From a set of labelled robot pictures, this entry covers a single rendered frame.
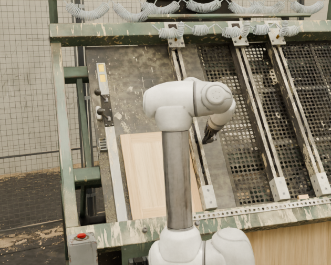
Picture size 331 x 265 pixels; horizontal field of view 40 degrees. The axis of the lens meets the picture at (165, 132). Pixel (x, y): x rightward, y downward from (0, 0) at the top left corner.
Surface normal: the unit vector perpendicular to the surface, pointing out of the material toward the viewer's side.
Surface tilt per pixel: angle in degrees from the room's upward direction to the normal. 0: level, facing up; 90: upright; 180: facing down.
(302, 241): 90
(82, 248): 90
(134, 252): 90
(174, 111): 93
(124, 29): 54
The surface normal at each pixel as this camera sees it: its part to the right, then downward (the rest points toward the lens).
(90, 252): 0.26, 0.15
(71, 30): 0.19, -0.45
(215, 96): 0.00, -0.05
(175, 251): -0.21, 0.07
